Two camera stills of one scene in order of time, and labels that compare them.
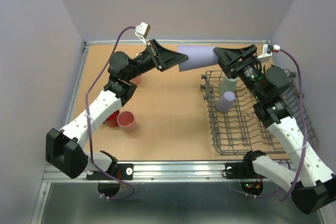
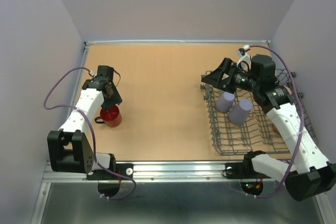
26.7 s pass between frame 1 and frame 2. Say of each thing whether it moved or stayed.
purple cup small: stayed
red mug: stayed
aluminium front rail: stayed
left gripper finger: moved
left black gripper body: moved
